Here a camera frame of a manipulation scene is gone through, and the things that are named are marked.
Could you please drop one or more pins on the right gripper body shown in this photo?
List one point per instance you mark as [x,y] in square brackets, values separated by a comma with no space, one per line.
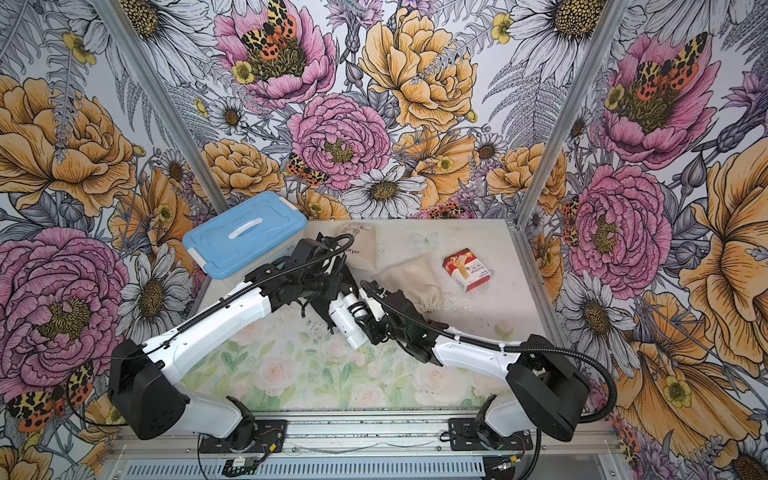
[379,331]

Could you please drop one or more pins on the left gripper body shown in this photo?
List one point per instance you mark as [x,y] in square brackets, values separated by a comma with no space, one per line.
[316,284]

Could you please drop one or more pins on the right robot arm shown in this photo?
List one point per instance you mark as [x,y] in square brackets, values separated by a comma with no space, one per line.
[546,391]

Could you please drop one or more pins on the black hair dryer pouch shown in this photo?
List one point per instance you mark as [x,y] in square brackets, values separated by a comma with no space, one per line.
[336,300]

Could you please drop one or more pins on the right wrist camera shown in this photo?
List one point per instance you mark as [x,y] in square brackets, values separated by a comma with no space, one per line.
[369,293]

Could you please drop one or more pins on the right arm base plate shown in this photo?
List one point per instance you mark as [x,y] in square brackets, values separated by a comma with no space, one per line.
[465,434]

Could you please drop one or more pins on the red white bandage box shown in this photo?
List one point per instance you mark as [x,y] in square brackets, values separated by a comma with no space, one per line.
[466,269]

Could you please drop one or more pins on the blue lidded storage box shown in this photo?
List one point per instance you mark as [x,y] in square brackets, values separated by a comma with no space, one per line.
[252,233]

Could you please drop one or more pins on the aluminium front rail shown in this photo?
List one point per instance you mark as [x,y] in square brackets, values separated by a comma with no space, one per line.
[415,444]

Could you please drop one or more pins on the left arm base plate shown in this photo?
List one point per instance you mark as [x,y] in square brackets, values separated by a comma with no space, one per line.
[265,436]

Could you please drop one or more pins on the white hair dryer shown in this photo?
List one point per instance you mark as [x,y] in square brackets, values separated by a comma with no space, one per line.
[352,318]

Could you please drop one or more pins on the beige cloth bag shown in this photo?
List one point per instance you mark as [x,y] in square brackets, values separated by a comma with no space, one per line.
[425,284]
[362,255]

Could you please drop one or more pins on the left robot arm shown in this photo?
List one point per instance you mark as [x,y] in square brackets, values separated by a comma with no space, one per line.
[145,378]

